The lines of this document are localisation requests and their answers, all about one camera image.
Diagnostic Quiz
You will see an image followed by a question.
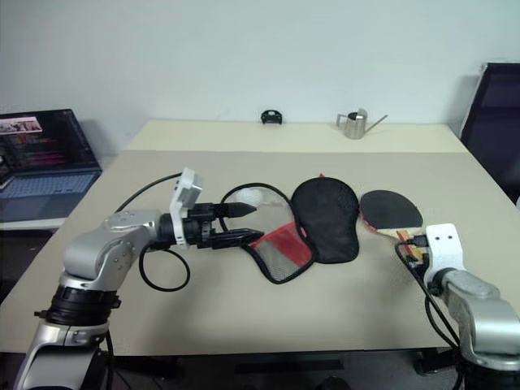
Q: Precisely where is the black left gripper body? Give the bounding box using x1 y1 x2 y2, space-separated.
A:
182 201 228 249

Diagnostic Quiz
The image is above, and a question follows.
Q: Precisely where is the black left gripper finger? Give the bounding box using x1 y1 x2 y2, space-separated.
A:
210 227 266 250
221 201 258 219

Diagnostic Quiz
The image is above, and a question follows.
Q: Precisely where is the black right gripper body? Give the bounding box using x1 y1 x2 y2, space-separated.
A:
409 254 431 274

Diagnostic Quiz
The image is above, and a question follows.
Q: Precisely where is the black rubber table tennis paddle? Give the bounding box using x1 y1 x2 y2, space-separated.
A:
359 189 428 265

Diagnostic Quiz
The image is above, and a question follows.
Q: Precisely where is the black red mesh paddle case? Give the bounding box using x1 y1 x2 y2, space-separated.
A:
220 173 362 284

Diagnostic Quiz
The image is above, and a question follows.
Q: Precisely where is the white ball with yellow mark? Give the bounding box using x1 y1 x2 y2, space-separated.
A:
239 190 267 209

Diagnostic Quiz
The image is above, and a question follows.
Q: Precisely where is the small black clamp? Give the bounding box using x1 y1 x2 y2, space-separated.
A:
260 108 285 125

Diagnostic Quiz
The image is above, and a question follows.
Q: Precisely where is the steel watering can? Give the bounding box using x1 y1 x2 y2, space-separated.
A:
336 107 389 141

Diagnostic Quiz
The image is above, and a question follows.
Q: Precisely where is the dark rounded shape under table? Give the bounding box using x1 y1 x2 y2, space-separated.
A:
315 375 351 390

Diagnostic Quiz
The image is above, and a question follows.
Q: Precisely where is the black mesh office chair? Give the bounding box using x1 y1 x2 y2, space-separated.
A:
459 62 520 205

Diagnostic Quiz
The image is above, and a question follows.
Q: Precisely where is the open blue laptop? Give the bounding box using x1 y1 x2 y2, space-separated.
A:
0 108 103 223

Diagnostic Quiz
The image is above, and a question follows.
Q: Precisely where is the white side table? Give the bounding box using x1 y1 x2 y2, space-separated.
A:
0 216 69 232

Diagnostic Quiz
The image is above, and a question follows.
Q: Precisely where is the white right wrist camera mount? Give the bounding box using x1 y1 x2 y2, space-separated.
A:
424 223 466 272

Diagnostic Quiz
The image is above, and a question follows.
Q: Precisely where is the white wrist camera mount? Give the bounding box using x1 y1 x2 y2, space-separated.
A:
424 223 466 272
168 166 205 248

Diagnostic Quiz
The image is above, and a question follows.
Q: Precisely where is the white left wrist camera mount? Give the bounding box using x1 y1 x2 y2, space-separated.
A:
168 166 205 248

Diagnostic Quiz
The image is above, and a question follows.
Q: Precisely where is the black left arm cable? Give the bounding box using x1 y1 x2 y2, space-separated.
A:
115 171 192 293

